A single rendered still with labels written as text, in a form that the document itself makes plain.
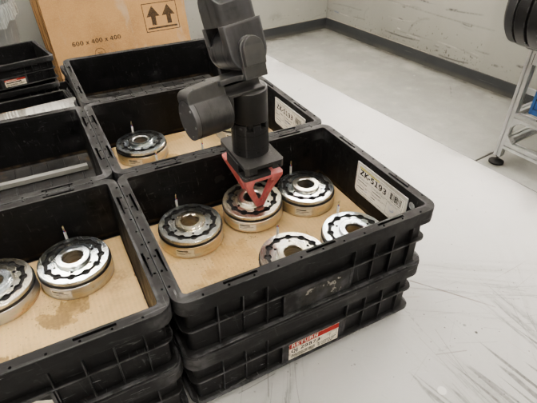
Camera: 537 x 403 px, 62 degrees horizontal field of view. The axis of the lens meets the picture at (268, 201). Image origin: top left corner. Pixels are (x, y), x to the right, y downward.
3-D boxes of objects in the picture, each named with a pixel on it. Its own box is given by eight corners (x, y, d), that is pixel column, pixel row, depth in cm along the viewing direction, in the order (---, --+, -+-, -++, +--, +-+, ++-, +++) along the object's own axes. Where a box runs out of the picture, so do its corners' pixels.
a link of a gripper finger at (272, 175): (247, 219, 73) (244, 172, 67) (229, 195, 78) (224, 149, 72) (284, 206, 75) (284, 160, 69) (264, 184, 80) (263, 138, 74)
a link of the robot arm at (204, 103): (262, 31, 59) (232, 34, 66) (183, 51, 54) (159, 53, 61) (279, 120, 64) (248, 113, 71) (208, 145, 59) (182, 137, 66)
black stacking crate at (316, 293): (320, 175, 93) (324, 125, 86) (422, 265, 72) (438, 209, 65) (129, 233, 78) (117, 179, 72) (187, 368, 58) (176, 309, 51)
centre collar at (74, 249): (86, 243, 69) (85, 240, 69) (94, 263, 66) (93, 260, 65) (53, 254, 67) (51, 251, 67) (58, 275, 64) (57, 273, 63)
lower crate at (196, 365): (317, 216, 100) (321, 170, 93) (410, 310, 79) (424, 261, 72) (139, 277, 85) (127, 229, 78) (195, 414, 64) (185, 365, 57)
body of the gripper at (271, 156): (246, 180, 67) (243, 137, 63) (220, 148, 74) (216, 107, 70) (284, 168, 70) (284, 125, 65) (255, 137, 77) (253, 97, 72)
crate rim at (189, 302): (324, 133, 88) (325, 121, 86) (437, 219, 66) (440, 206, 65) (117, 188, 73) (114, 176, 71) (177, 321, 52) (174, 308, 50)
